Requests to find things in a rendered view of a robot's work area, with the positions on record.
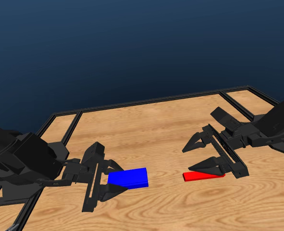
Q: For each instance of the blue hollow socket block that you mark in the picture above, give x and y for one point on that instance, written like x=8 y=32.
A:
x=129 y=176

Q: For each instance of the thin red peg bar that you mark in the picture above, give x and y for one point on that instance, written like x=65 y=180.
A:
x=194 y=176

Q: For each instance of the black table frame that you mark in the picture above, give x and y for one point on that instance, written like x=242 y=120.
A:
x=156 y=99

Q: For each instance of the silver aluminium rail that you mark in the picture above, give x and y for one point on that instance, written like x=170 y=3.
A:
x=13 y=228

